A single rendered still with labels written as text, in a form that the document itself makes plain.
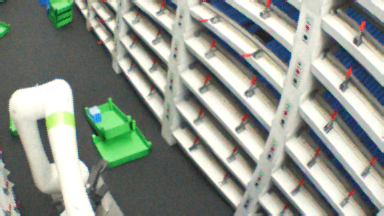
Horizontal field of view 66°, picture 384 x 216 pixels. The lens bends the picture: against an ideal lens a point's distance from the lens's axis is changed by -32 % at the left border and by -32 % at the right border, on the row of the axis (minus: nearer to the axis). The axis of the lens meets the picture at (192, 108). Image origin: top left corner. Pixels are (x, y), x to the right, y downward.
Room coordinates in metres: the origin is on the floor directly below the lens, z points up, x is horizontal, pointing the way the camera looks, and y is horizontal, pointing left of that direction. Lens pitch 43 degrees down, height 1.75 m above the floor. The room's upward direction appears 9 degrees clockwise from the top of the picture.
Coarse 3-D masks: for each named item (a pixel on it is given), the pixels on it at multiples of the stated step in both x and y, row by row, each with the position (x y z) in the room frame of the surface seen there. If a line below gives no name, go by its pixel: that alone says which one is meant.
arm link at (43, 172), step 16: (16, 96) 0.75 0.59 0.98; (32, 96) 0.76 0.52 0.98; (16, 112) 0.70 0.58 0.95; (32, 112) 0.73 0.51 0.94; (16, 128) 0.71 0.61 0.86; (32, 128) 0.73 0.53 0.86; (32, 144) 0.72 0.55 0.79; (32, 160) 0.71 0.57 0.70; (48, 176) 0.73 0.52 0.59; (48, 192) 0.69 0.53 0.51
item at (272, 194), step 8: (264, 192) 1.05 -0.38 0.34; (272, 192) 1.06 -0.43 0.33; (280, 192) 1.04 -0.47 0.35; (264, 200) 1.02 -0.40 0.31; (272, 200) 1.02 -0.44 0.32; (280, 200) 1.01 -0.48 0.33; (288, 200) 0.99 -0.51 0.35; (264, 208) 0.99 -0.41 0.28; (272, 208) 0.97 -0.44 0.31; (280, 208) 0.97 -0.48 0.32; (288, 208) 0.96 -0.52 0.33
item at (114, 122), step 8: (104, 104) 1.75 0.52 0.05; (112, 104) 1.76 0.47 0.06; (104, 112) 1.73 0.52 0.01; (112, 112) 1.73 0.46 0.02; (120, 112) 1.67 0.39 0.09; (88, 120) 1.62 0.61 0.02; (104, 120) 1.63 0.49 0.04; (112, 120) 1.64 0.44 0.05; (120, 120) 1.64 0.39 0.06; (128, 120) 1.56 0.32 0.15; (96, 128) 1.51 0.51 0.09; (104, 128) 1.54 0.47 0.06; (112, 128) 1.48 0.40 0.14; (120, 128) 1.51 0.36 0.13; (128, 128) 1.54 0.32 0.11; (104, 136) 1.44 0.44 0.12; (112, 136) 1.47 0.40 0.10
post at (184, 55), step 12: (180, 0) 1.63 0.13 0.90; (192, 24) 1.60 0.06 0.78; (180, 36) 1.60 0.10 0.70; (180, 48) 1.59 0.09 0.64; (180, 60) 1.58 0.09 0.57; (168, 72) 1.64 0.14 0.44; (168, 84) 1.63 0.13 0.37; (180, 84) 1.58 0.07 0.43; (168, 96) 1.62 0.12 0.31; (168, 132) 1.60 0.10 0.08
